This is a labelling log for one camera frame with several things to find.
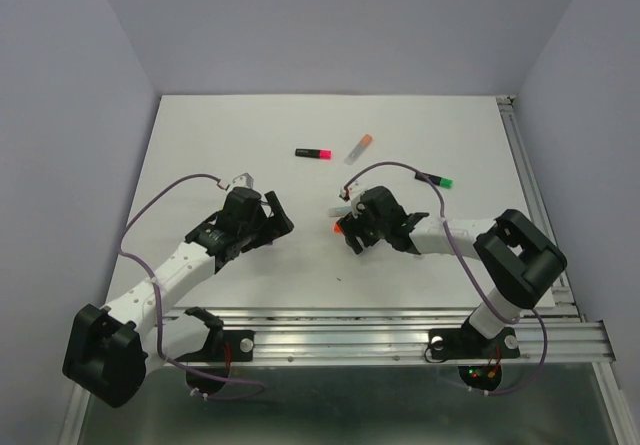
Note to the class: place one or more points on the aluminium rail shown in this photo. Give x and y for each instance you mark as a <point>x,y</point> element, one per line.
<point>378,336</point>
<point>565,303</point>

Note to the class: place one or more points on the pink black highlighter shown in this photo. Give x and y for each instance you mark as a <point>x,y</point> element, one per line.
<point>321,154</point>

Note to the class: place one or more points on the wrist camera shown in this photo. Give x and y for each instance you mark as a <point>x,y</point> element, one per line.
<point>244,180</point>
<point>351,195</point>

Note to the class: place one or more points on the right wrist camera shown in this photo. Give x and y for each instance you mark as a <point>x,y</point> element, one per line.
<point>351,195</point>

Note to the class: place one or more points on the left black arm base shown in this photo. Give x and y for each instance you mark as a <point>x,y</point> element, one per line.
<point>206,351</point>

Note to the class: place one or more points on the peach cap translucent highlighter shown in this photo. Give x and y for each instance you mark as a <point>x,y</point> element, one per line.
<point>358,149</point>

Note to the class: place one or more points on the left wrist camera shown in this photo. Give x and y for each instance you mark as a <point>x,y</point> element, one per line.
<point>244,180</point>

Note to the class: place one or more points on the mint cap translucent highlighter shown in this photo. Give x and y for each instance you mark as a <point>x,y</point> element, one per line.
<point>339,211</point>

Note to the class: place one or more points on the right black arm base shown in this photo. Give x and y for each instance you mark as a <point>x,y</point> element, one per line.
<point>484,356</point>

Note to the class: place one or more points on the green black highlighter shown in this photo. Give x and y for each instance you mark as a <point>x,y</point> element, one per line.
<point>434,179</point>

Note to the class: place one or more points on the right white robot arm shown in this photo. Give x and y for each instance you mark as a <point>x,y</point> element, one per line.
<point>520,260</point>

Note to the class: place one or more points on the aluminium front rail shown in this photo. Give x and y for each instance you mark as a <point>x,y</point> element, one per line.
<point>378,336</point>

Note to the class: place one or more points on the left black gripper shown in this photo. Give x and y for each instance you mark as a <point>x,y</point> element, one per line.
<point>272,227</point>

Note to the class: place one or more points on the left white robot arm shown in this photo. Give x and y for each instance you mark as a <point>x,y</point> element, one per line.
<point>113,348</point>

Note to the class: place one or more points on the aluminium right rail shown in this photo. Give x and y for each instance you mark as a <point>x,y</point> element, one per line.
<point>565,303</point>

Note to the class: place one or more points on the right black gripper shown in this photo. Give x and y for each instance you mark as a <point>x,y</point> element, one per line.
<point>350,225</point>

